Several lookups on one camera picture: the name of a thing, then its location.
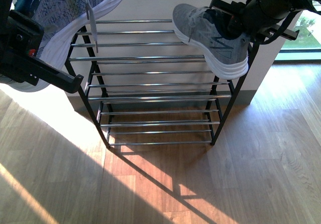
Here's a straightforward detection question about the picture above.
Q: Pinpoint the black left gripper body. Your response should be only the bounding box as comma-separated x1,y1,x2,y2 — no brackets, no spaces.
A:
1,0,83,93

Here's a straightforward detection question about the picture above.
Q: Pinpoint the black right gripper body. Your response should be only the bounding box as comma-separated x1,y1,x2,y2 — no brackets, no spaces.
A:
210,0,299,40

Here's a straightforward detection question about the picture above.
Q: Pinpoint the grey knit sneaker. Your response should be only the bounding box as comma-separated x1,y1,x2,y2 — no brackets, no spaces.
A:
173,4,250,80
1,0,122,92

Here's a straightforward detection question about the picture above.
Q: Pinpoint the black metal shoe rack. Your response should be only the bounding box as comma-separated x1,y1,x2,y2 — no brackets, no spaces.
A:
65,20,245,148

